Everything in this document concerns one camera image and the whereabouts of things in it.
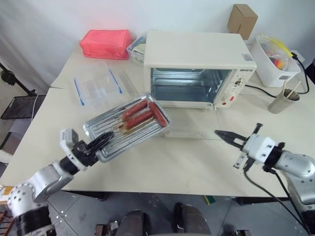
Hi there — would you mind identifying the clear zip bag yellow strip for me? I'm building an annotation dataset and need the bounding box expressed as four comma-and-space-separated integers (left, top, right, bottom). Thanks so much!
260, 34, 294, 72

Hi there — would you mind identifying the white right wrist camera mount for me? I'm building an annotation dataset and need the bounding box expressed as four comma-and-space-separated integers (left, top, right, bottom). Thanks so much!
242, 134, 278, 163

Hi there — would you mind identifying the pink fabric bag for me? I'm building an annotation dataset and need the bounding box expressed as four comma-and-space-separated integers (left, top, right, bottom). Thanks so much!
79, 29, 131, 60

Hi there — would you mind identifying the glass oven door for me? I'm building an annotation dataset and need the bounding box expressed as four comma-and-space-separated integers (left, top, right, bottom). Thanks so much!
161, 104, 219, 140

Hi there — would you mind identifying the cream toaster oven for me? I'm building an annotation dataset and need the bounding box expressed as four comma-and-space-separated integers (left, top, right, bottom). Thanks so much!
143, 29, 257, 111

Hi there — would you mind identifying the thin white cable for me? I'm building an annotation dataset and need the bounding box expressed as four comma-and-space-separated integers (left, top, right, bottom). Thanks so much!
31, 94, 40, 121

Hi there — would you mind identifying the clear plastic storage box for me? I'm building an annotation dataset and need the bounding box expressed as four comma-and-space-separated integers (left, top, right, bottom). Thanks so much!
126, 35, 148, 67

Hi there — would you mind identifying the dark rounded shape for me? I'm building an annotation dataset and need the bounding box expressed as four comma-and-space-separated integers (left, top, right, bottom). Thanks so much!
115, 208, 151, 236
173, 202, 212, 236

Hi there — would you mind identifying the silver metal baking tray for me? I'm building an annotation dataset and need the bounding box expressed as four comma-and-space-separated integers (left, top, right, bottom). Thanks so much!
83, 93, 173, 164

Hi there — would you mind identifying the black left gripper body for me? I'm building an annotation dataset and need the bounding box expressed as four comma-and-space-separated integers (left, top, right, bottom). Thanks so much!
72, 140, 99, 168

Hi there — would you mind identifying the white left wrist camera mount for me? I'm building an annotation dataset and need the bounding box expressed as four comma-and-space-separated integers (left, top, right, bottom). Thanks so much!
60, 128, 89, 172

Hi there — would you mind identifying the grey metal cup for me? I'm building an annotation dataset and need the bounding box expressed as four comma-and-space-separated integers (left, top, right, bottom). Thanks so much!
268, 87, 301, 114

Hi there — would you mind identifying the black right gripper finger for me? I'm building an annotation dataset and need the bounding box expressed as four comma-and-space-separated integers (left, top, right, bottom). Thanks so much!
214, 130, 250, 143
220, 135, 244, 149

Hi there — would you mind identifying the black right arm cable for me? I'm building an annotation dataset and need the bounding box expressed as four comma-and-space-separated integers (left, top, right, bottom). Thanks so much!
243, 167, 312, 234
272, 170, 306, 223

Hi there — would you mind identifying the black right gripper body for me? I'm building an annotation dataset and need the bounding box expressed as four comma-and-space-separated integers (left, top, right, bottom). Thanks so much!
233, 122, 263, 172

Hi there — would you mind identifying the brown cardboard box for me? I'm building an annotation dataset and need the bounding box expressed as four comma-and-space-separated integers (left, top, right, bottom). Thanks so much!
226, 3, 258, 41

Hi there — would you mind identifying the white plastic bin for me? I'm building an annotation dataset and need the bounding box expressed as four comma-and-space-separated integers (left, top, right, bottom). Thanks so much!
250, 34, 302, 88

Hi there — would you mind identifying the black oven power cable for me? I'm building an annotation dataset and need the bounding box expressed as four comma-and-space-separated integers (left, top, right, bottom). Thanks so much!
245, 50, 310, 98

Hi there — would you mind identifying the white power strip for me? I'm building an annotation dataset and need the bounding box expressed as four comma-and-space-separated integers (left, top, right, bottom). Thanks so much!
290, 50, 307, 63

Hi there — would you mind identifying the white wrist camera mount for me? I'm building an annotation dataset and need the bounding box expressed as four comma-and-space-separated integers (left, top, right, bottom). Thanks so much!
60, 128, 89, 172
242, 134, 278, 163

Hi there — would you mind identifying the clear container with blue clips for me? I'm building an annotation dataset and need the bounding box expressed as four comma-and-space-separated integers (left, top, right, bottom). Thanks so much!
73, 61, 124, 111

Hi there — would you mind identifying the red sausage on skewer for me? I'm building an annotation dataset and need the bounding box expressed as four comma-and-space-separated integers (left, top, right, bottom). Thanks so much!
122, 100, 149, 119
123, 110, 154, 124
126, 115, 156, 129
149, 102, 169, 127

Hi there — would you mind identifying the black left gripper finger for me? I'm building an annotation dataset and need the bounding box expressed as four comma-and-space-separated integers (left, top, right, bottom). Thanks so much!
88, 131, 115, 148
91, 137, 112, 152

